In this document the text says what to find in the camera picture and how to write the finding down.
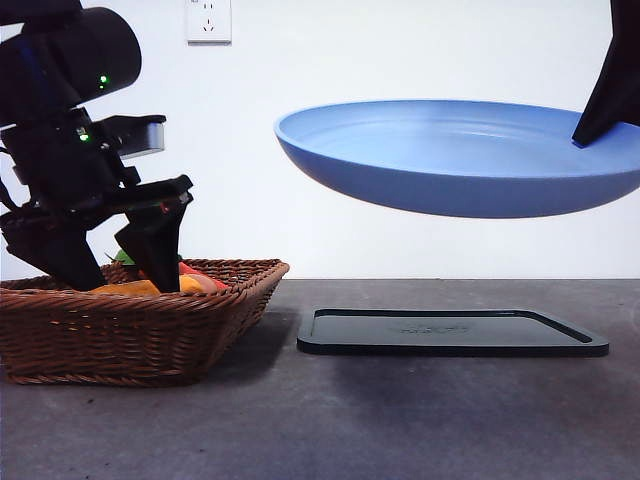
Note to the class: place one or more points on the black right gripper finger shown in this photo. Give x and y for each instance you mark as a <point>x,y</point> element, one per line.
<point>612,90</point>

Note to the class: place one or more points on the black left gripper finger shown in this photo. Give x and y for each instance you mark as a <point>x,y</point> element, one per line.
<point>155,245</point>
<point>65,260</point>

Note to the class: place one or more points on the yellow orange corn cob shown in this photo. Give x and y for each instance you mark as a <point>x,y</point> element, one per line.
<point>130,287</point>

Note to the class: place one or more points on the blue round plate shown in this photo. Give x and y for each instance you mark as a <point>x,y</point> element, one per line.
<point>440,170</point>

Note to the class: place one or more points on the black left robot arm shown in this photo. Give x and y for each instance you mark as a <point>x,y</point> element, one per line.
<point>95,45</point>

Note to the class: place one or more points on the brown wicker basket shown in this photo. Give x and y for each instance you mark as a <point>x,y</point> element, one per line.
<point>125,340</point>

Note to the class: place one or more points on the orange carrot with green leaves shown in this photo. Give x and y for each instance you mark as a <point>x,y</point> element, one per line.
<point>123,257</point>

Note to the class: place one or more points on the pale brown egg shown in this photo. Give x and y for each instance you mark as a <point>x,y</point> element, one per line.
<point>208,284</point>

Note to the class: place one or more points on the black rectangular tray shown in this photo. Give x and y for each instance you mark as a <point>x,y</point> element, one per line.
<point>450,332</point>

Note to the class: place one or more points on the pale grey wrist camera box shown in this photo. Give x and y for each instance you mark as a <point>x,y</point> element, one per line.
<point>152,137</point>

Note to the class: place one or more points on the white wall socket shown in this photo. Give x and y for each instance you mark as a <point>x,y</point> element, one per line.
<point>210,22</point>

